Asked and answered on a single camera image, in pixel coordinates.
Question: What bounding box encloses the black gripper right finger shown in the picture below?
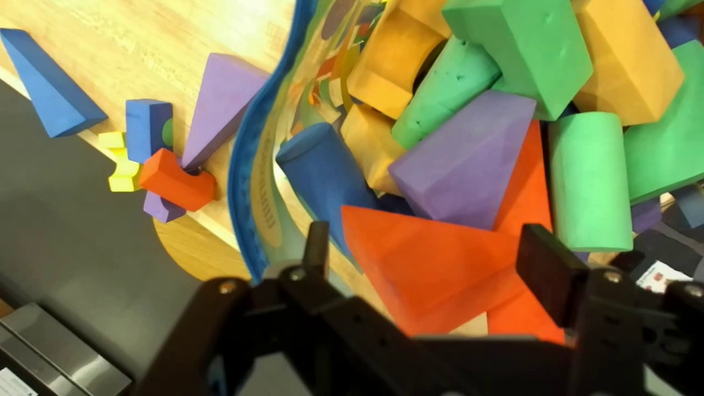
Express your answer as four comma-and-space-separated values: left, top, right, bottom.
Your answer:
516, 225, 587, 329

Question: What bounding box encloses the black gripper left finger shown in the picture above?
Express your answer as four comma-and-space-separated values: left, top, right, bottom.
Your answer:
301, 221, 329, 276

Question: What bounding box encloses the orange triangular foam block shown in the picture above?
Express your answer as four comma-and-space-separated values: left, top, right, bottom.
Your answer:
339, 205, 567, 346

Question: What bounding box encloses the clear bag of foam blocks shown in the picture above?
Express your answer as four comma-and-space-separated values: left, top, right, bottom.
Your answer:
224, 0, 704, 295

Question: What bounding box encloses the red foam block at back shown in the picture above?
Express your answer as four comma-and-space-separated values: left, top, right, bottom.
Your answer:
138, 148, 215, 212

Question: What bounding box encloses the long purple foam block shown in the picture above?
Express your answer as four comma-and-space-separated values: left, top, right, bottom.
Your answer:
142, 53, 268, 222

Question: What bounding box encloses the yellow foam block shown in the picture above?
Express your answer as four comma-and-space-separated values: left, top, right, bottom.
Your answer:
99, 132, 140, 194

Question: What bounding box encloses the blue foam cube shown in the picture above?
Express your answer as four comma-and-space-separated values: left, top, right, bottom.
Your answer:
125, 99, 173, 163

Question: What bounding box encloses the blue foam wedge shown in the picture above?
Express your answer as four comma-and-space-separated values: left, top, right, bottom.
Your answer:
0, 28, 108, 138

